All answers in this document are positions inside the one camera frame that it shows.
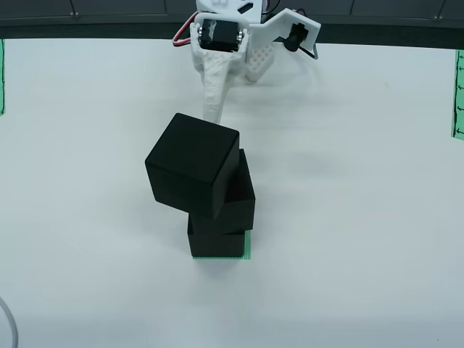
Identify white cable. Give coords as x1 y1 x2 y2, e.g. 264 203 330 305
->
0 297 20 348

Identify green strip with black line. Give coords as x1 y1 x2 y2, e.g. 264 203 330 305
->
0 38 7 116
450 49 464 138

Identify green striped square marker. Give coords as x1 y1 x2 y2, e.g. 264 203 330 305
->
191 228 252 261

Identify grey cabinet fronts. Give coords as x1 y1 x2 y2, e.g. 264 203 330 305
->
0 0 464 22

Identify black cube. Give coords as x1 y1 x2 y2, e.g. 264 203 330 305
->
188 147 257 233
186 226 247 258
144 112 241 221

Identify wrist camera on white bracket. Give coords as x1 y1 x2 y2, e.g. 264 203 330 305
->
249 7 323 61

